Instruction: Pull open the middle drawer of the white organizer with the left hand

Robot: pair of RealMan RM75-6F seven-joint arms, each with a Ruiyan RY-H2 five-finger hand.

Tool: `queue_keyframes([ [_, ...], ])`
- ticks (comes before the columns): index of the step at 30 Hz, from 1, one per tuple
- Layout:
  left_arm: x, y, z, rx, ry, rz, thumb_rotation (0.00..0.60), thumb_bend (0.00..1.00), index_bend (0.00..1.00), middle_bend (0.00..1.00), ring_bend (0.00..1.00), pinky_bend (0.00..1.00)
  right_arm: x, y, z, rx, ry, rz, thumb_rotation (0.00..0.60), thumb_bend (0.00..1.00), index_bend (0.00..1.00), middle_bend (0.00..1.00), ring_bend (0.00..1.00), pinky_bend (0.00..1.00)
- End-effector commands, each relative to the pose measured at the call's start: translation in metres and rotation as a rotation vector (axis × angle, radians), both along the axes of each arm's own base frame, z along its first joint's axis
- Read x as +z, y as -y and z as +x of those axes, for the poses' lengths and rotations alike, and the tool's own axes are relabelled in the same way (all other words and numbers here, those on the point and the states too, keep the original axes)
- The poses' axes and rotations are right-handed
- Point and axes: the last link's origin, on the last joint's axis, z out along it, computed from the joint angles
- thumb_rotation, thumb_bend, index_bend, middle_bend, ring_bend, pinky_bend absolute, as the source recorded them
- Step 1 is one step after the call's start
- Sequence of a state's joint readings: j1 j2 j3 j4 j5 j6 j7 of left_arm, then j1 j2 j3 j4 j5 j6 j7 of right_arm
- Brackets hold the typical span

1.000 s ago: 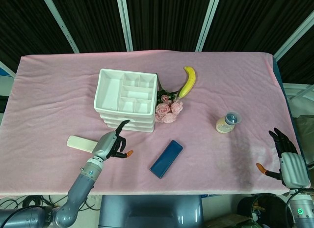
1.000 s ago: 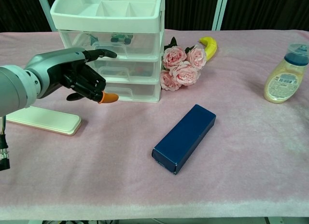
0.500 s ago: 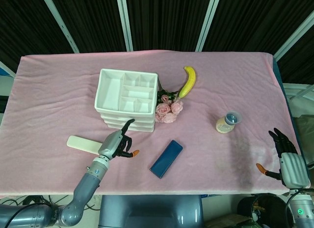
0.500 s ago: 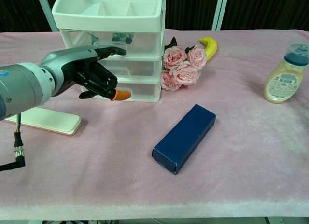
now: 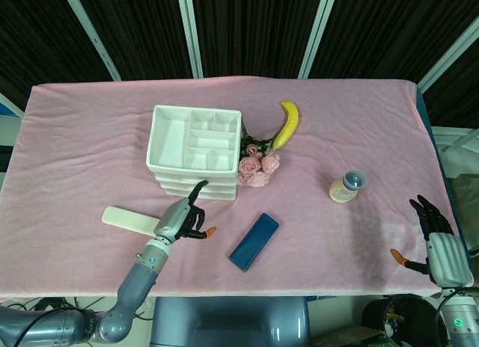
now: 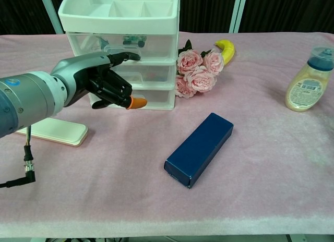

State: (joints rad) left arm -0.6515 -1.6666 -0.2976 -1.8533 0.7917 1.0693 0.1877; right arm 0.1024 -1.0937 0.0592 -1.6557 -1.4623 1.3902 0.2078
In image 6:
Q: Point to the white frame post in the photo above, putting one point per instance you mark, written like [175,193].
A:
[238,10]
[49,7]

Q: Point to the pink artificial rose bouquet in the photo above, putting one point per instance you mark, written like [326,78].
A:
[199,79]

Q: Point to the clear drawer holding binder clips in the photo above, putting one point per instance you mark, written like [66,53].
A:
[161,46]

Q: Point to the cream flat pencil case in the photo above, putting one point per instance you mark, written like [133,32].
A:
[60,131]

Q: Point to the black curtain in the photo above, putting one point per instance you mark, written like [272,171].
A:
[287,10]

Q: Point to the small green toy tank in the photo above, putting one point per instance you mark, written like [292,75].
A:
[134,39]

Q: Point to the pink fleece table cloth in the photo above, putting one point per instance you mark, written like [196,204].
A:
[104,187]

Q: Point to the cream bottle with blue cap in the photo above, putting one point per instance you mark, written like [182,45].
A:
[305,90]

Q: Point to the empty clear plastic drawer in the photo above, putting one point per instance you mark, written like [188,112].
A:
[159,97]

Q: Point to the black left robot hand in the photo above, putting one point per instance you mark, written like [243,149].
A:
[86,72]

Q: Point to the dark blue cardboard box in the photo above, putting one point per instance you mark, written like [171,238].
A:
[198,150]

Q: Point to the yellow toy banana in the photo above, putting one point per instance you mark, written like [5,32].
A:
[228,50]

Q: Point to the white plastic drawer organizer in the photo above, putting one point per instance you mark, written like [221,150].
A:
[117,25]

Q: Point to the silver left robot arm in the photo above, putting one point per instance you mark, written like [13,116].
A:
[26,101]

